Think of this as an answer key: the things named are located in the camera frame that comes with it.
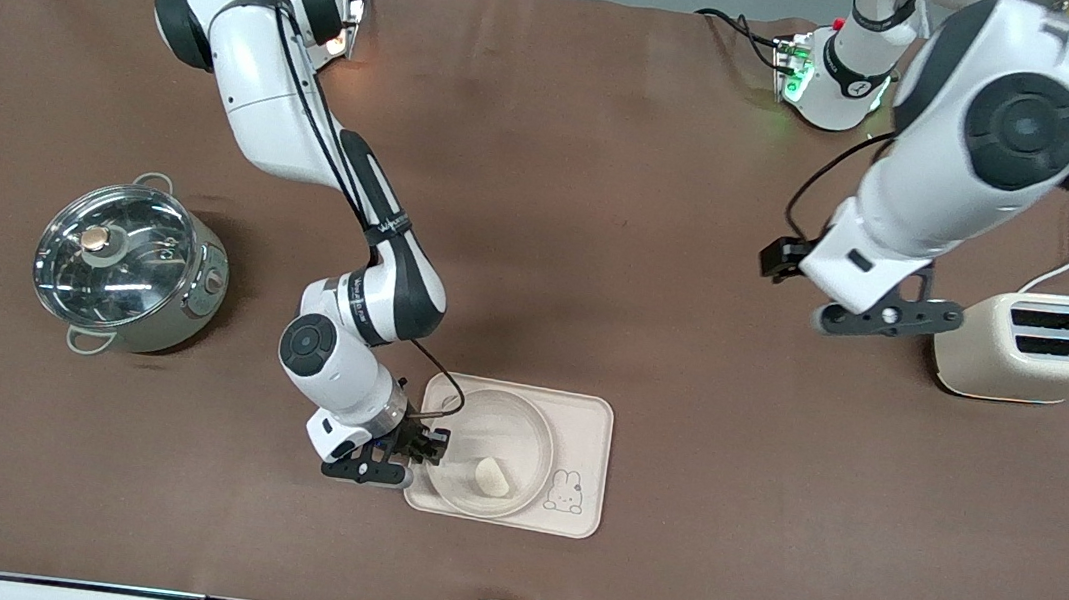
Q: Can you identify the pale steamed bun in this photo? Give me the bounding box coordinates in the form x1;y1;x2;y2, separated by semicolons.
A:
470;455;515;500

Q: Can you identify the beige round plate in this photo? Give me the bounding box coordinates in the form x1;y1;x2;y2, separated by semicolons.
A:
418;382;563;528

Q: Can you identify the beige rabbit print tray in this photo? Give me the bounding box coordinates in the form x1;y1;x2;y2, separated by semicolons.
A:
399;370;618;542

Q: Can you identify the steel electric cooking pot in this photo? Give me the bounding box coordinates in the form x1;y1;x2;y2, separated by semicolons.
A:
24;161;241;372

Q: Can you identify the glass pot lid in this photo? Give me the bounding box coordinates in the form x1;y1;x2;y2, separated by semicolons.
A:
27;175;205;340

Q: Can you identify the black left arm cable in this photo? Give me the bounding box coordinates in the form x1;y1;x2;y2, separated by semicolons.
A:
781;120;899;252

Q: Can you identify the brown table cover mat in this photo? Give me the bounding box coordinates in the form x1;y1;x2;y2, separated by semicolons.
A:
0;0;1069;600

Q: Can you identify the cream two-slot toaster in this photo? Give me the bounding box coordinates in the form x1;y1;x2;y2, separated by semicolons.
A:
926;281;1069;410

